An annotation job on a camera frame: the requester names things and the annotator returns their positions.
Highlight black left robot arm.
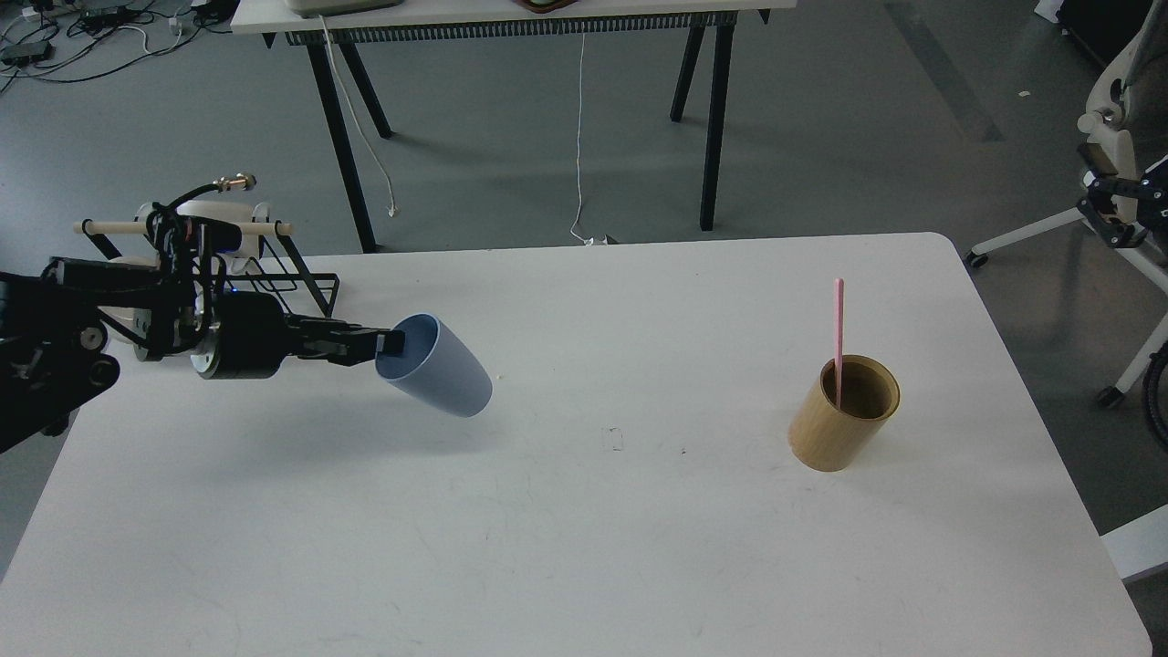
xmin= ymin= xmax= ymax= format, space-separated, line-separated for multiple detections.
xmin=1 ymin=173 xmax=405 ymax=450

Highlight black wire dish rack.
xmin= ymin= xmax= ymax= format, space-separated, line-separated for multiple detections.
xmin=72 ymin=219 xmax=339 ymax=318

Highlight white plate on rack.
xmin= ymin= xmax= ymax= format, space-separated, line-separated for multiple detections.
xmin=92 ymin=256 xmax=175 ymax=361

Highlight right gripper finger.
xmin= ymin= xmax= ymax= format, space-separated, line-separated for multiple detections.
xmin=1077 ymin=141 xmax=1152 ymax=249

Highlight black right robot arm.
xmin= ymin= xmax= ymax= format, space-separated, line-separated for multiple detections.
xmin=1078 ymin=141 xmax=1167 ymax=449

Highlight bamboo cylinder holder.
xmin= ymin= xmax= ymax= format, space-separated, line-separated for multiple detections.
xmin=787 ymin=354 xmax=901 ymax=473

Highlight floor cables and adapters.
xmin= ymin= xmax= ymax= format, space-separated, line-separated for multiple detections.
xmin=0 ymin=0 xmax=238 ymax=90

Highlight white cup on rack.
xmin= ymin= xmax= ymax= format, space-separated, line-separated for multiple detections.
xmin=134 ymin=200 xmax=274 ymax=276

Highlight blue plastic cup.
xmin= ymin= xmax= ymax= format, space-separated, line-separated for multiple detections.
xmin=374 ymin=313 xmax=493 ymax=417

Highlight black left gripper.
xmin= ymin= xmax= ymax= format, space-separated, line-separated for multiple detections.
xmin=189 ymin=292 xmax=405 ymax=380

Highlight pink chopstick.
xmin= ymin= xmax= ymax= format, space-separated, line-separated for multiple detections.
xmin=833 ymin=277 xmax=846 ymax=409

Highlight white office chair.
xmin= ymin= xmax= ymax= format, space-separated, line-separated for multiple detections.
xmin=965 ymin=9 xmax=1168 ymax=408

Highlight background white table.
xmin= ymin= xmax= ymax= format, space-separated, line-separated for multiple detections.
xmin=230 ymin=1 xmax=794 ymax=254

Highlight white hanging cable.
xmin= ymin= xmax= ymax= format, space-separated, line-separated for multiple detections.
xmin=568 ymin=33 xmax=618 ymax=247
xmin=317 ymin=15 xmax=399 ymax=217

